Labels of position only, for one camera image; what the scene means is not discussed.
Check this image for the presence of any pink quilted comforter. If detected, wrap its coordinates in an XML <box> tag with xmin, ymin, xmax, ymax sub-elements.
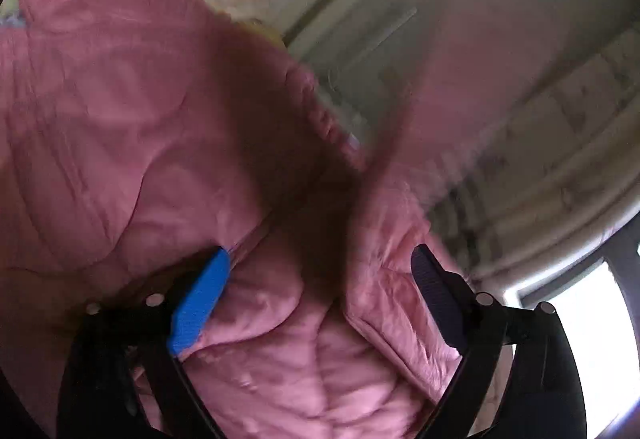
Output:
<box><xmin>0</xmin><ymin>0</ymin><xmax>516</xmax><ymax>439</ymax></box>

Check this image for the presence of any striped beige curtain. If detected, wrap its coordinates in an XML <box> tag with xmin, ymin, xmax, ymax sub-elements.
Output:
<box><xmin>423</xmin><ymin>23</ymin><xmax>639</xmax><ymax>282</ymax></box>

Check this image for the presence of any yellow pillow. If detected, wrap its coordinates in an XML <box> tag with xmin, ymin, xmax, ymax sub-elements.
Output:
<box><xmin>246</xmin><ymin>22</ymin><xmax>286</xmax><ymax>49</ymax></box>

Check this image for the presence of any window with dark frame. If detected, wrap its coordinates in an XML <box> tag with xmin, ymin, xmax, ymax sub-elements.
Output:
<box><xmin>506</xmin><ymin>237</ymin><xmax>639</xmax><ymax>438</ymax></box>

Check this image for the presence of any floral bed sheet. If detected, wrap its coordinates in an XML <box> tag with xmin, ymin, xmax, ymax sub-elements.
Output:
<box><xmin>0</xmin><ymin>0</ymin><xmax>25</xmax><ymax>26</ymax></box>

